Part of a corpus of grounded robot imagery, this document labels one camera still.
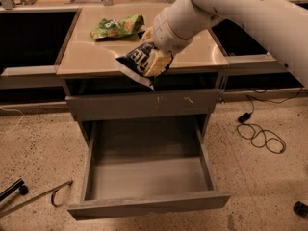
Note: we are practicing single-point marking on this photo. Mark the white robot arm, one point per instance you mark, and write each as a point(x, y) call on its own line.
point(279, 26)

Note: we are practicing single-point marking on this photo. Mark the closed top drawer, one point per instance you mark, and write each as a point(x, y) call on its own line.
point(142, 104)

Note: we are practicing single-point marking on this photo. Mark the blue chip bag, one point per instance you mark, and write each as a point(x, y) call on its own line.
point(133, 64)

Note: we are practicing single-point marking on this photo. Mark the metal rod on floor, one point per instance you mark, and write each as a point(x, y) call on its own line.
point(52, 192)

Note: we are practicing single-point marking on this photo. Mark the grey drawer cabinet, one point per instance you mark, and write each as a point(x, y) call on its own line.
point(90, 67)

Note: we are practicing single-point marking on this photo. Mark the green chip bag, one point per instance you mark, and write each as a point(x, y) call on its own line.
point(118, 28)

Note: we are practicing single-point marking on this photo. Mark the open middle drawer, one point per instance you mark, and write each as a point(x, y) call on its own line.
point(147, 166)

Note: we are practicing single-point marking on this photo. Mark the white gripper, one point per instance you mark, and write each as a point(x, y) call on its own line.
point(161, 33)

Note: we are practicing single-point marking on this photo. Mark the black wheel at right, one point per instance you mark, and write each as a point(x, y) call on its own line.
point(301, 209)

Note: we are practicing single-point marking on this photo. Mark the black pole with wheel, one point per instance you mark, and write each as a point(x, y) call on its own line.
point(18, 185)

